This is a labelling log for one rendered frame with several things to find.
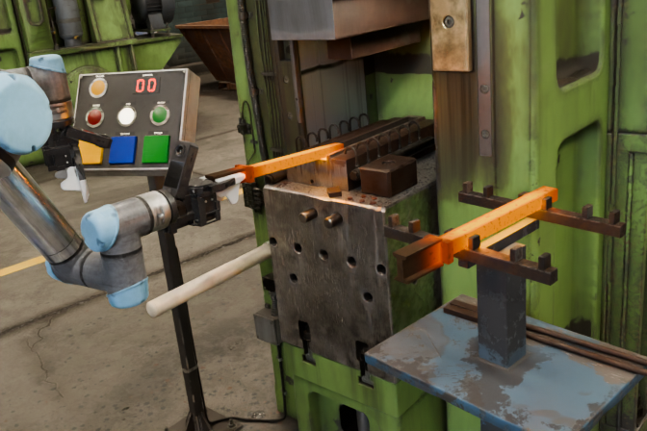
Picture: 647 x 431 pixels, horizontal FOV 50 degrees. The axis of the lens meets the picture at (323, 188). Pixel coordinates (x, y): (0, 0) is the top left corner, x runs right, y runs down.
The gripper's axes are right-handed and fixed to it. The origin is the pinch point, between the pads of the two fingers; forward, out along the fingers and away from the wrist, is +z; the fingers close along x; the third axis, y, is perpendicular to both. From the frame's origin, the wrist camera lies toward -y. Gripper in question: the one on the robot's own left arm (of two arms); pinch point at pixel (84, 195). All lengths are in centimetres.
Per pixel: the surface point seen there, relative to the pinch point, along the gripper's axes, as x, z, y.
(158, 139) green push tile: -2.8, -9.8, -21.4
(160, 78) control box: -10.9, -24.5, -26.4
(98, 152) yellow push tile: -13.7, -7.1, -7.3
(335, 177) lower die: 35, -1, -53
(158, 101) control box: -8.4, -18.9, -24.3
